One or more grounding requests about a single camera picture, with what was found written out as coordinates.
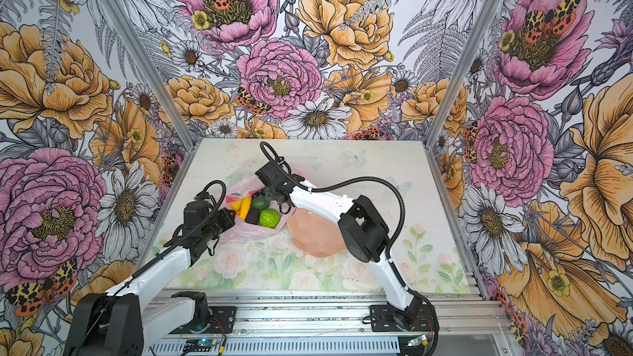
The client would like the pink plastic bag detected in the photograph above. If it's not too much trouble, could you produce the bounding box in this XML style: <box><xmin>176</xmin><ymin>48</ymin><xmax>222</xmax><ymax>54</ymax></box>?
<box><xmin>220</xmin><ymin>166</ymin><xmax>297</xmax><ymax>242</ymax></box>

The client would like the pink scalloped plate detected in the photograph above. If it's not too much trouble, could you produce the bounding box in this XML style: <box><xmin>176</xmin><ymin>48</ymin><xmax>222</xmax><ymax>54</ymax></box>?
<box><xmin>287</xmin><ymin>209</ymin><xmax>347</xmax><ymax>258</ymax></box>

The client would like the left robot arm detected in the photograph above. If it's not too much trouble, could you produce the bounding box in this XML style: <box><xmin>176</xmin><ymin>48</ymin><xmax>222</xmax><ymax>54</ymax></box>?
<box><xmin>63</xmin><ymin>194</ymin><xmax>236</xmax><ymax>355</ymax></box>

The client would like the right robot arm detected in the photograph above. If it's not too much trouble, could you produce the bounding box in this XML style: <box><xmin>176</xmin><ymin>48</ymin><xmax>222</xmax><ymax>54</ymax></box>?
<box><xmin>256</xmin><ymin>160</ymin><xmax>439</xmax><ymax>332</ymax></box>

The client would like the dark green avocado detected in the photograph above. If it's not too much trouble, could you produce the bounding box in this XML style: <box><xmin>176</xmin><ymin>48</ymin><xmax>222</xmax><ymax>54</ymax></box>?
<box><xmin>251</xmin><ymin>195</ymin><xmax>270</xmax><ymax>211</ymax></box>

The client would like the bright green lime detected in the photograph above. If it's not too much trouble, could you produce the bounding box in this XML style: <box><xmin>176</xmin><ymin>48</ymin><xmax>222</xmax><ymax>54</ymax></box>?
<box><xmin>259</xmin><ymin>209</ymin><xmax>281</xmax><ymax>229</ymax></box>

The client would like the yellow banana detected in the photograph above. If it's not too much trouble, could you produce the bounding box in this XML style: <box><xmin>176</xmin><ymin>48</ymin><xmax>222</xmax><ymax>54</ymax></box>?
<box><xmin>234</xmin><ymin>195</ymin><xmax>252</xmax><ymax>221</ymax></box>

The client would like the black plum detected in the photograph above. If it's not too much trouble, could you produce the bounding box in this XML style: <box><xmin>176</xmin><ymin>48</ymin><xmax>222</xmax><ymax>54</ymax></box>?
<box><xmin>244</xmin><ymin>208</ymin><xmax>260</xmax><ymax>226</ymax></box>

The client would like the left green circuit board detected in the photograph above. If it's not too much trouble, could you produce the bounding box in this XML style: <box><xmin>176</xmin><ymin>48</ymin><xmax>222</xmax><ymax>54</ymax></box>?
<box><xmin>182</xmin><ymin>338</ymin><xmax>216</xmax><ymax>355</ymax></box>

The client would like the green circuit board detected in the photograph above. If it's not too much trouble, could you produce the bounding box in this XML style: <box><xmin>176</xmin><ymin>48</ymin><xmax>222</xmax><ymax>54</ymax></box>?
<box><xmin>407</xmin><ymin>335</ymin><xmax>429</xmax><ymax>348</ymax></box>
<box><xmin>182</xmin><ymin>338</ymin><xmax>216</xmax><ymax>355</ymax></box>

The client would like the right green circuit board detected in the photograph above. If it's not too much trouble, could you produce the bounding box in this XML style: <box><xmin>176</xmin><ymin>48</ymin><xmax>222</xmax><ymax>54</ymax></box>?
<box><xmin>407</xmin><ymin>335</ymin><xmax>429</xmax><ymax>348</ymax></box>

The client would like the left black cable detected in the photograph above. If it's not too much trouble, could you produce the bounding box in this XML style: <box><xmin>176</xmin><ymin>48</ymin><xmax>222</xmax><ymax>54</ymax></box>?
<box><xmin>81</xmin><ymin>180</ymin><xmax>227</xmax><ymax>347</ymax></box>

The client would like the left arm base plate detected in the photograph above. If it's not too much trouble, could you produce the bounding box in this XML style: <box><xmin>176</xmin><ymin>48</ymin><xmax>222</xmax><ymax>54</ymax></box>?
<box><xmin>170</xmin><ymin>306</ymin><xmax>237</xmax><ymax>335</ymax></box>

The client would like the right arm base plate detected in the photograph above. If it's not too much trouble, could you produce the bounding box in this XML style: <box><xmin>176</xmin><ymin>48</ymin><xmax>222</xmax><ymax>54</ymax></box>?
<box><xmin>364</xmin><ymin>304</ymin><xmax>439</xmax><ymax>333</ymax></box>

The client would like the white vented cable duct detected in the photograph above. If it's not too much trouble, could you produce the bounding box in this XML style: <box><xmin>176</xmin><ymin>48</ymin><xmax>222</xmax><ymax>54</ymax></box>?
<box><xmin>143</xmin><ymin>336</ymin><xmax>401</xmax><ymax>355</ymax></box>

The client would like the aluminium mounting rail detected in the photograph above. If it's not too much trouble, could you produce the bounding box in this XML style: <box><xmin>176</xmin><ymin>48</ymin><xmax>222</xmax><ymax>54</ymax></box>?
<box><xmin>91</xmin><ymin>290</ymin><xmax>513</xmax><ymax>340</ymax></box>

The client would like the left aluminium frame post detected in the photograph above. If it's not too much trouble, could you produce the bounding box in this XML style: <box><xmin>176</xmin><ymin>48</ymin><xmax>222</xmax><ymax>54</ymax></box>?
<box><xmin>97</xmin><ymin>0</ymin><xmax>197</xmax><ymax>152</ymax></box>

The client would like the aluminium frame post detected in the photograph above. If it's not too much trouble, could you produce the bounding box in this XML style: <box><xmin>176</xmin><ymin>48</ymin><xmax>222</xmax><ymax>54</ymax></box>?
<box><xmin>425</xmin><ymin>0</ymin><xmax>503</xmax><ymax>149</ymax></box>
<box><xmin>97</xmin><ymin>0</ymin><xmax>197</xmax><ymax>152</ymax></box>

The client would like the right aluminium frame post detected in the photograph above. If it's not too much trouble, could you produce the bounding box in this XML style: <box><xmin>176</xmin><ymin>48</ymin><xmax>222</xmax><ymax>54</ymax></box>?
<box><xmin>425</xmin><ymin>0</ymin><xmax>503</xmax><ymax>149</ymax></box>

